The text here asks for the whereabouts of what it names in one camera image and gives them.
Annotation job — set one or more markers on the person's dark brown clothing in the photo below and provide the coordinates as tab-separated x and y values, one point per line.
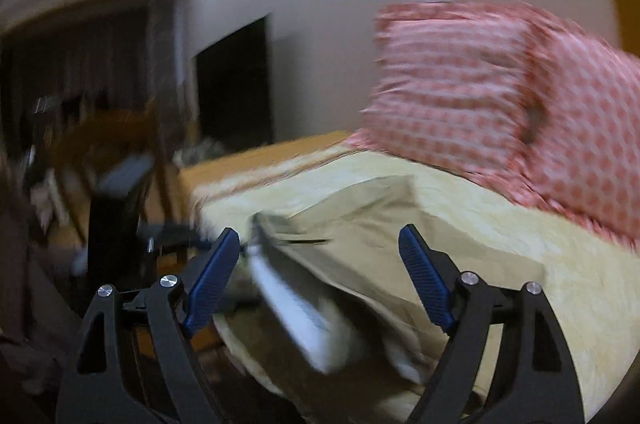
25	284

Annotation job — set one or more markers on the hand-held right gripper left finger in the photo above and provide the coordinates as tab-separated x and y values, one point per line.
216	276

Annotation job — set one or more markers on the dark rectangular panel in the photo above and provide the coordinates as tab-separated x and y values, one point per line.
234	83

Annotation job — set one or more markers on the beige pants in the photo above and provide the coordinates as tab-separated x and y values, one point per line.
380	229

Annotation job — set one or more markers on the pink patterned pillow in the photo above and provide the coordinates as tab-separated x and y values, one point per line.
450	88
592	128

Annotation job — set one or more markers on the bed with yellow blanket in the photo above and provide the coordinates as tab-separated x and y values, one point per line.
575	299

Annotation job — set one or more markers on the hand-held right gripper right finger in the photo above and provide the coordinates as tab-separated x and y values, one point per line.
425	276

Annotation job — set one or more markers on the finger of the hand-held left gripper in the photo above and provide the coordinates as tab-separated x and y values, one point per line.
172	236

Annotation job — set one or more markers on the wooden bed frame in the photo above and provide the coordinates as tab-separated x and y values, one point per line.
240	161

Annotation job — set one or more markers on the dark curtain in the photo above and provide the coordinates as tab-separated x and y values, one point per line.
75	53

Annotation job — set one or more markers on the wooden chair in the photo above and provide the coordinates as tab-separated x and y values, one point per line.
117	136

